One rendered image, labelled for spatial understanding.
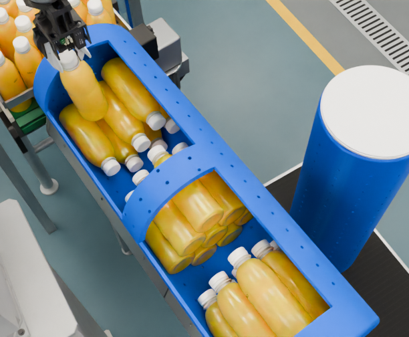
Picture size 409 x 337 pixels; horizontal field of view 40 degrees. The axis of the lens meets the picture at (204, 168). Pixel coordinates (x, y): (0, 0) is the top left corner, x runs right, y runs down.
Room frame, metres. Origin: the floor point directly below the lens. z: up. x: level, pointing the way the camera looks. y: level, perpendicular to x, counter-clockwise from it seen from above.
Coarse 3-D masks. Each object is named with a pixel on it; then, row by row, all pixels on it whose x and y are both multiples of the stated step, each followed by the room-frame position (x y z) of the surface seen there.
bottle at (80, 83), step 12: (60, 72) 0.76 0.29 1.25; (72, 72) 0.75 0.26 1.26; (84, 72) 0.75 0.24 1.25; (72, 84) 0.73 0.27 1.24; (84, 84) 0.74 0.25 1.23; (96, 84) 0.76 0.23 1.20; (72, 96) 0.74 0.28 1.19; (84, 96) 0.74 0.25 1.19; (96, 96) 0.75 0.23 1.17; (84, 108) 0.74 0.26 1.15; (96, 108) 0.74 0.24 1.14; (96, 120) 0.74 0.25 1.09
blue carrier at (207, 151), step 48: (96, 48) 0.90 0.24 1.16; (48, 96) 0.77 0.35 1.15; (192, 144) 0.71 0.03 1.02; (144, 192) 0.49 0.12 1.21; (240, 192) 0.47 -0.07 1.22; (240, 240) 0.47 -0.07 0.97; (288, 240) 0.37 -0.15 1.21; (192, 288) 0.36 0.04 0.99; (336, 288) 0.28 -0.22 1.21; (336, 336) 0.19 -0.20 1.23
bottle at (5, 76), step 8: (0, 64) 0.93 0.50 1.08; (8, 64) 0.94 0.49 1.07; (0, 72) 0.92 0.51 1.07; (8, 72) 0.93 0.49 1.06; (16, 72) 0.94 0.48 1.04; (0, 80) 0.91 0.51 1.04; (8, 80) 0.92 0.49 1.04; (16, 80) 0.93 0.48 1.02; (0, 88) 0.91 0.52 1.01; (8, 88) 0.91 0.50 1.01; (16, 88) 0.92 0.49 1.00; (24, 88) 0.94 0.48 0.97; (8, 96) 0.91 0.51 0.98; (24, 104) 0.92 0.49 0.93
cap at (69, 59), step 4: (64, 52) 0.78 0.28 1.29; (68, 52) 0.77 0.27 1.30; (72, 52) 0.77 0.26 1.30; (60, 56) 0.77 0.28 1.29; (64, 56) 0.76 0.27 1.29; (68, 56) 0.76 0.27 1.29; (72, 56) 0.76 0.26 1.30; (76, 56) 0.77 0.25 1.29; (60, 60) 0.76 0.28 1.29; (64, 60) 0.75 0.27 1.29; (68, 60) 0.75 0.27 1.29; (72, 60) 0.75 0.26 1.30; (76, 60) 0.76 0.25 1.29; (64, 64) 0.75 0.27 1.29; (68, 64) 0.75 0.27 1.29; (72, 64) 0.75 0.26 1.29; (76, 64) 0.76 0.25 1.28; (68, 68) 0.75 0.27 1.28
